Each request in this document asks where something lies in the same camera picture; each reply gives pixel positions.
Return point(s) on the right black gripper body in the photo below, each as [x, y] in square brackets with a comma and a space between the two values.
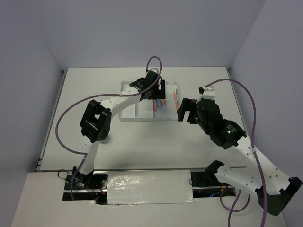
[202, 123]

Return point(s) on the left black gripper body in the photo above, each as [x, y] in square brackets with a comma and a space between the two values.
[156, 93]

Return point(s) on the orange highlighter pen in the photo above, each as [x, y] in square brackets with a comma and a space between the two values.
[175, 99]

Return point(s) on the pink highlighter cap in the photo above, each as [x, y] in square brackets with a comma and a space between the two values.
[155, 106]

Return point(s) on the blue highlighter marker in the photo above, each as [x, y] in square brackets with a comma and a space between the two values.
[159, 103]

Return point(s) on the blue ink jar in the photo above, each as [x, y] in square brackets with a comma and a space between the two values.
[105, 140]

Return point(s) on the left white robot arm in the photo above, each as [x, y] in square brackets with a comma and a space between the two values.
[96, 121]

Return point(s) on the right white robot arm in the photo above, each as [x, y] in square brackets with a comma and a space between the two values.
[262, 179]

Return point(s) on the white compartment tray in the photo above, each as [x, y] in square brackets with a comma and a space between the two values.
[143, 111]

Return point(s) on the silver foil panel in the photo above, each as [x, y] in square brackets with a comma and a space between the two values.
[149, 187]

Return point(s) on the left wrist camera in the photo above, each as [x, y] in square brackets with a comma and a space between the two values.
[156, 70]

